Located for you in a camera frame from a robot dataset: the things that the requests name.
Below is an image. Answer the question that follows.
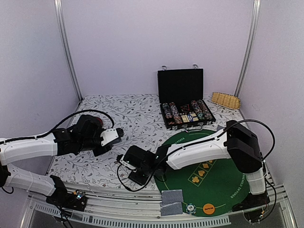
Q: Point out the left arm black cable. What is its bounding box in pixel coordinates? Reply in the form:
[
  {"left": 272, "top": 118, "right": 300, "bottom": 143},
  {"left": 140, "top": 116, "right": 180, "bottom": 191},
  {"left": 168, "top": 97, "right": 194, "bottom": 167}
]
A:
[{"left": 0, "top": 109, "right": 114, "bottom": 144}]

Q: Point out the black poker chip case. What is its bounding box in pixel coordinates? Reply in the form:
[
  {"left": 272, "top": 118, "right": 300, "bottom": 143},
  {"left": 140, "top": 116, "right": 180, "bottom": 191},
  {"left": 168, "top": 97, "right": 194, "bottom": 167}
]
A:
[{"left": 157, "top": 66, "right": 216, "bottom": 130}]

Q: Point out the front aluminium rail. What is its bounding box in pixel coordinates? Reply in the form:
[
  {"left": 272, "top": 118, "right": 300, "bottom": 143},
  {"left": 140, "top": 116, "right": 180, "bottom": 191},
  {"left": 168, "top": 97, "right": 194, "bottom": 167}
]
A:
[{"left": 20, "top": 185, "right": 299, "bottom": 228}]

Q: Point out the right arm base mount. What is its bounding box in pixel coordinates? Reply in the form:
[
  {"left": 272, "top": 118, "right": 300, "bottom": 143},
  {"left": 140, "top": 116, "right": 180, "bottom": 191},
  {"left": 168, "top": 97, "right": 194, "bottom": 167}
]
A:
[{"left": 232, "top": 191, "right": 277, "bottom": 224}]

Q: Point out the aluminium frame post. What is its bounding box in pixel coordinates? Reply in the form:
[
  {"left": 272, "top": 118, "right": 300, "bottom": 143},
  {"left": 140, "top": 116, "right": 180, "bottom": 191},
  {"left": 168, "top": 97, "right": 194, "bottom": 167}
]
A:
[
  {"left": 234, "top": 0, "right": 261, "bottom": 97},
  {"left": 54, "top": 0, "right": 83, "bottom": 101}
]

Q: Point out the blue grey cloth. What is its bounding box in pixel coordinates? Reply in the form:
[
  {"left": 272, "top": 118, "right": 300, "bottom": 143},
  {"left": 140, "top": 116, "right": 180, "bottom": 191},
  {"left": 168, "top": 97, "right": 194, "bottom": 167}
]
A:
[{"left": 110, "top": 137, "right": 122, "bottom": 144}]

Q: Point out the dealt card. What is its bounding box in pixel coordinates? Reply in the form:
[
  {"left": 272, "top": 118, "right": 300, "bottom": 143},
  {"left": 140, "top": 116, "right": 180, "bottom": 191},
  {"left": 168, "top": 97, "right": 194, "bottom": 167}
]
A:
[
  {"left": 217, "top": 125, "right": 225, "bottom": 131},
  {"left": 161, "top": 190, "right": 184, "bottom": 203},
  {"left": 160, "top": 202, "right": 183, "bottom": 216}
]

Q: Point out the poker chip row far right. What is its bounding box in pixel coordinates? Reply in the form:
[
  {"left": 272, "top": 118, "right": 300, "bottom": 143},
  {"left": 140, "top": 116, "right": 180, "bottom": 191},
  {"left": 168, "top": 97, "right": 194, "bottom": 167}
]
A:
[{"left": 197, "top": 100, "right": 213, "bottom": 120}]

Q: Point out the poker chip row far left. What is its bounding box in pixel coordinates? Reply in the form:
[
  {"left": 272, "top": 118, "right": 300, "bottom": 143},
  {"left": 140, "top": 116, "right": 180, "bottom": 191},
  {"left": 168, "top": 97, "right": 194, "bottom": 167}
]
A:
[{"left": 162, "top": 103, "right": 175, "bottom": 125}]

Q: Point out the green round poker mat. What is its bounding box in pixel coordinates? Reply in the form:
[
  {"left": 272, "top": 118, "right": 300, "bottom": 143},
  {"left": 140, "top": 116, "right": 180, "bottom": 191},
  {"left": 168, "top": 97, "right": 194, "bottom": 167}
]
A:
[{"left": 152, "top": 129, "right": 253, "bottom": 217}]

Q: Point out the woven bamboo tray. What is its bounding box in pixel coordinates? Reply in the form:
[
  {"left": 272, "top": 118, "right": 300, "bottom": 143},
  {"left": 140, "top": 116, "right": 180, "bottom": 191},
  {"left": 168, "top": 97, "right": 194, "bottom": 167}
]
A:
[{"left": 211, "top": 92, "right": 241, "bottom": 110}]

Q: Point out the green white poker chip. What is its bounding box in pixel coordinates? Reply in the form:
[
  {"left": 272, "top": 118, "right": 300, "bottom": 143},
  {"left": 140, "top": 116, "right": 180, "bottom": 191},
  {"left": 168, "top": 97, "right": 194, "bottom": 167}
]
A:
[{"left": 185, "top": 203, "right": 197, "bottom": 215}]

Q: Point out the right aluminium frame post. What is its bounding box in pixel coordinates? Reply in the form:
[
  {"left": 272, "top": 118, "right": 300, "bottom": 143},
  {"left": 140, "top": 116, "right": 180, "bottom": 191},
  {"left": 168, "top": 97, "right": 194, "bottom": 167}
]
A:
[{"left": 234, "top": 0, "right": 261, "bottom": 97}]

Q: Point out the left aluminium frame post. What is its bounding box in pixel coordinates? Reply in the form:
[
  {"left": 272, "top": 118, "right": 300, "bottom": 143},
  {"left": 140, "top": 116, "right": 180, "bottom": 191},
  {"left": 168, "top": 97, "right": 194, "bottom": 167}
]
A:
[{"left": 54, "top": 0, "right": 83, "bottom": 101}]

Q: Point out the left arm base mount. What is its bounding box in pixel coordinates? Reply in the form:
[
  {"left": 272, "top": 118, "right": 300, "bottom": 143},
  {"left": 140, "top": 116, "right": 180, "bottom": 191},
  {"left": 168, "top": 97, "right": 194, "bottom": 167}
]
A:
[{"left": 46, "top": 175, "right": 87, "bottom": 212}]

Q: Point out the triangular all in card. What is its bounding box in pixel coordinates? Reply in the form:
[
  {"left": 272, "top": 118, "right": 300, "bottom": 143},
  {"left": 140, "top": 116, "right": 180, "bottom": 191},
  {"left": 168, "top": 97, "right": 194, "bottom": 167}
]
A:
[{"left": 180, "top": 104, "right": 191, "bottom": 114}]

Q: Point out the orange big blind button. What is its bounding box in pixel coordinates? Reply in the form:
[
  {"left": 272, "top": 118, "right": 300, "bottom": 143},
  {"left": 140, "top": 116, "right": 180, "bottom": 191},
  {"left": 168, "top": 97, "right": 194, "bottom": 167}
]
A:
[{"left": 202, "top": 203, "right": 215, "bottom": 215}]

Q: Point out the playing card deck box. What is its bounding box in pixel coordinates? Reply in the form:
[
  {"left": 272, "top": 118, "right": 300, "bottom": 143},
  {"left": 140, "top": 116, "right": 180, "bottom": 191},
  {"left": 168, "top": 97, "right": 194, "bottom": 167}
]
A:
[{"left": 181, "top": 113, "right": 199, "bottom": 123}]

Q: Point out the poker chip row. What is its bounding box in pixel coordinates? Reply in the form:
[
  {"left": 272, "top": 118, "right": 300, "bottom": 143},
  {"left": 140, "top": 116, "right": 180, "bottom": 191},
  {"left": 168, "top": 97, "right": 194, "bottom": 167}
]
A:
[
  {"left": 162, "top": 103, "right": 175, "bottom": 125},
  {"left": 197, "top": 100, "right": 213, "bottom": 120},
  {"left": 191, "top": 100, "right": 205, "bottom": 120},
  {"left": 169, "top": 102, "right": 183, "bottom": 124}
]

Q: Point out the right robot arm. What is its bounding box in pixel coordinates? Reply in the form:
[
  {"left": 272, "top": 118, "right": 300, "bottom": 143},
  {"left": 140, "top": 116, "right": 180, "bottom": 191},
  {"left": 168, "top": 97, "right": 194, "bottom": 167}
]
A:
[{"left": 117, "top": 120, "right": 266, "bottom": 207}]

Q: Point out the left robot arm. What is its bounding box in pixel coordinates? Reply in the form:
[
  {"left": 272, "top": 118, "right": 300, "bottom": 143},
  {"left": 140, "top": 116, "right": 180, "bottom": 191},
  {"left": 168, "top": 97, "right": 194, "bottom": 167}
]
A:
[{"left": 0, "top": 115, "right": 124, "bottom": 206}]

